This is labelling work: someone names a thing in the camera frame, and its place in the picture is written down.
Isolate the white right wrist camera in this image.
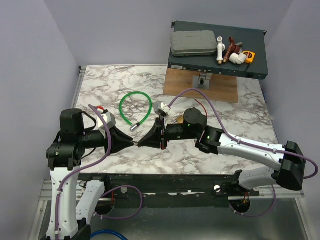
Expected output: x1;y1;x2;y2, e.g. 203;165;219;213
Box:
153;101;171;126

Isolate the brown pipe fitting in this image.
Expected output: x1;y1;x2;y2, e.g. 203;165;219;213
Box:
222;36;238;63

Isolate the white elbow pipe fitting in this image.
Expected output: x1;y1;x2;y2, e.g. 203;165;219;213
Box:
229;52;247;65

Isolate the grey metal bracket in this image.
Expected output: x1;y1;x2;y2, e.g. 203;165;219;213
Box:
192;73;212;90

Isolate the brass padlock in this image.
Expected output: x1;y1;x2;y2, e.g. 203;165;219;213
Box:
175;115;184;124

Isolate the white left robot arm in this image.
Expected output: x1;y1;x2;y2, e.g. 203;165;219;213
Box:
44;107;134;240

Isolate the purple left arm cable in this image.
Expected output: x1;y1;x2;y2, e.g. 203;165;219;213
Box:
55;104;144;240

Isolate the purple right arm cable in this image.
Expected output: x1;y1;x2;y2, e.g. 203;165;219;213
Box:
167;87;320;218

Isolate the wooden board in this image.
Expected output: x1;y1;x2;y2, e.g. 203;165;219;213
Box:
163;68;239;103

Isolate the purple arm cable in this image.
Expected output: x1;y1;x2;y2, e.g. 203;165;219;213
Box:
55;104;144;240
167;87;320;218

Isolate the white pipe fitting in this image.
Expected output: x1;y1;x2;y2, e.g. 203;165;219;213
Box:
216;36;226;65

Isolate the green cable lock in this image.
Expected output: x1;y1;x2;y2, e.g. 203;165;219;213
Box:
119;91;153;132

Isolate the yellow tape measure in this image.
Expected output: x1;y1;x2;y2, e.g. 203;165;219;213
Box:
242;50;256;64

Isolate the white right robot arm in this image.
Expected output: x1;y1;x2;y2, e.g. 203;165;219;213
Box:
138;108;306;196

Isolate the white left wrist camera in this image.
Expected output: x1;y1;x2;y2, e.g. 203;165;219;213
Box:
97;106;116;139

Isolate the dark teal network switch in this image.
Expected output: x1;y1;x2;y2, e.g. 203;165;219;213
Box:
168;21;268;80

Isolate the grey plastic case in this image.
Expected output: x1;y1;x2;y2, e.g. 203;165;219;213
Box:
170;30;218;57

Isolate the dark grey pipe fitting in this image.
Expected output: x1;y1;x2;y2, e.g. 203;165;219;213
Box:
234;41;243;54

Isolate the red plastic seal tag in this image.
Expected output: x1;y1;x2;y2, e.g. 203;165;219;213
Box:
194;99;208;117

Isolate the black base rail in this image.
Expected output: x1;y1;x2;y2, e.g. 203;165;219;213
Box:
78;173;259;210

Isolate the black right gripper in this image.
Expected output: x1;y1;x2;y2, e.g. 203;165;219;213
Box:
138;116;199;151

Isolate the blue cable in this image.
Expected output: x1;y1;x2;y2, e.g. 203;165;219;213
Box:
89;229;129;240

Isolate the aluminium side rail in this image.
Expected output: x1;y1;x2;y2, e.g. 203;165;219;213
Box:
55;66;87;173

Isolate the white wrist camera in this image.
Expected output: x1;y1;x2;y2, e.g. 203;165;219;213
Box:
153;101;171;126
97;106;116;139

